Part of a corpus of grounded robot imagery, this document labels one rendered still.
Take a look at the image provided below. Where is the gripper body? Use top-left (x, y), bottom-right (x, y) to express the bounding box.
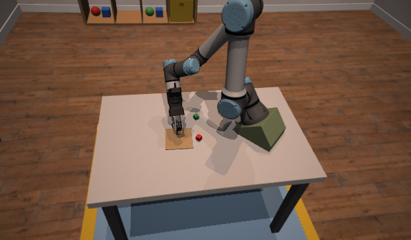
top-left (165, 81), bottom-right (184, 117)

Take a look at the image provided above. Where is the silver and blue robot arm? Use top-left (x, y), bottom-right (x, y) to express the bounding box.
top-left (163, 0), bottom-right (269, 125)

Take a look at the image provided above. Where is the orange flat mat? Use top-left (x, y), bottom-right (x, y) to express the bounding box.
top-left (165, 128), bottom-right (193, 150)

